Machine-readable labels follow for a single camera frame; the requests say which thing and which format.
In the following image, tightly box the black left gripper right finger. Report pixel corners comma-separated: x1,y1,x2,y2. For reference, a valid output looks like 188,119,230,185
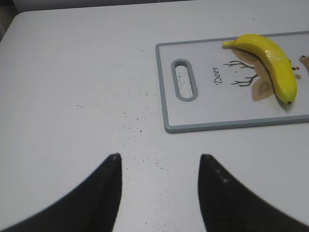
197,154,309,232

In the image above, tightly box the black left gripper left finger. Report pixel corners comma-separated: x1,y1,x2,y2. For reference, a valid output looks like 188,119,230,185
5,153,122,232

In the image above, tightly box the yellow plastic banana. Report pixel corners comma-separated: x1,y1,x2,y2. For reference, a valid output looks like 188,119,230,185
222,34,297,104

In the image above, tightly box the white grey-rimmed cutting board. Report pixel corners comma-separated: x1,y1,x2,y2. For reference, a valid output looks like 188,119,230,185
155,31,309,133

